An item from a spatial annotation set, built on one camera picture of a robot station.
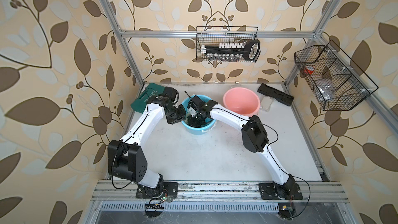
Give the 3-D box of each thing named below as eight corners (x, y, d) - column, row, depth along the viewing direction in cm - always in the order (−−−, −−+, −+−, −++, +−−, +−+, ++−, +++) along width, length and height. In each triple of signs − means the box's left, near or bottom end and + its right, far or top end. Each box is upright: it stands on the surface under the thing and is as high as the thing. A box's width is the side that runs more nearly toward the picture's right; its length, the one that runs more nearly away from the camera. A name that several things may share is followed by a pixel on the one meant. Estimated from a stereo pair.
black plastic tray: (256, 91, 117) (257, 89, 115) (261, 84, 122) (262, 82, 120) (289, 107, 108) (291, 105, 106) (293, 99, 112) (295, 97, 110)
